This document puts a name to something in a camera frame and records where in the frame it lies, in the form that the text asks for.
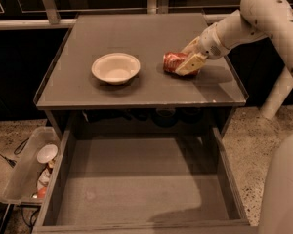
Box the white red bottle in bin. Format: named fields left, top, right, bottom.
left=37, top=160, right=55, bottom=190

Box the red coke can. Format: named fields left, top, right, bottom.
left=163, top=52, right=199, bottom=76

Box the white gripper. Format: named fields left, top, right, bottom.
left=175, top=22, right=230, bottom=76

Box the white paper bowl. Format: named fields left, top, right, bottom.
left=91, top=53, right=141, bottom=85

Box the metal window railing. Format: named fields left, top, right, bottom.
left=0, top=0, right=293, bottom=32

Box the grey wooden cabinet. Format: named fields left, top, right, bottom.
left=35, top=14, right=247, bottom=136

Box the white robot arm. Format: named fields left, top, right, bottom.
left=183, top=0, right=293, bottom=234

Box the open grey top drawer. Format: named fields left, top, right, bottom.
left=33, top=113, right=257, bottom=234

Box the small white bowl in bin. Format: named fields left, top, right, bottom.
left=37, top=144, right=58, bottom=164

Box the orange item in bin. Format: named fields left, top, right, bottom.
left=37, top=187, right=47, bottom=198

